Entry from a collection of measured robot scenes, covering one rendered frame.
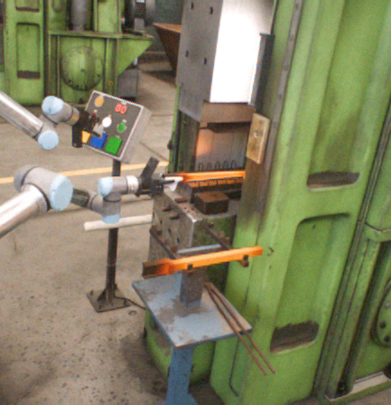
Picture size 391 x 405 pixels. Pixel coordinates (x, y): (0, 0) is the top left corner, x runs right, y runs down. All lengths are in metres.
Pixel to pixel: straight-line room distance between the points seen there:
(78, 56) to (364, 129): 5.21
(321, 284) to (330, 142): 0.67
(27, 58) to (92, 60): 0.78
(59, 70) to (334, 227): 5.17
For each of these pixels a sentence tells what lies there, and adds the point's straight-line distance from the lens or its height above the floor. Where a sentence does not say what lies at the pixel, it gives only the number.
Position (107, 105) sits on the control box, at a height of 1.16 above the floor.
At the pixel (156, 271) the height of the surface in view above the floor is 0.96.
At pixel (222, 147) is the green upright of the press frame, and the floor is 1.06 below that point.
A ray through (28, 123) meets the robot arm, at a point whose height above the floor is 1.21.
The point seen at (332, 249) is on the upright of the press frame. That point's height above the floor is 0.81.
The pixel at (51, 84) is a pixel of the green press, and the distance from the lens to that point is 6.93.
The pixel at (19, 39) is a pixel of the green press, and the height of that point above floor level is 0.80.
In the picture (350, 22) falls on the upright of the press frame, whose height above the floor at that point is 1.71.
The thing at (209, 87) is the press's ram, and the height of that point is 1.42.
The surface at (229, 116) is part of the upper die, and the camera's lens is 2.17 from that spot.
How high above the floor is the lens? 1.82
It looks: 24 degrees down
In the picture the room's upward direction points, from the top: 8 degrees clockwise
